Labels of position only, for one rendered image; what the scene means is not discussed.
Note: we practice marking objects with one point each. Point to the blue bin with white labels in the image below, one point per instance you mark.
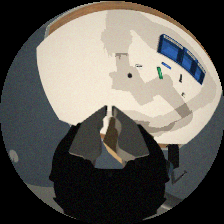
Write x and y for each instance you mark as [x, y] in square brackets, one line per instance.
[178, 55]

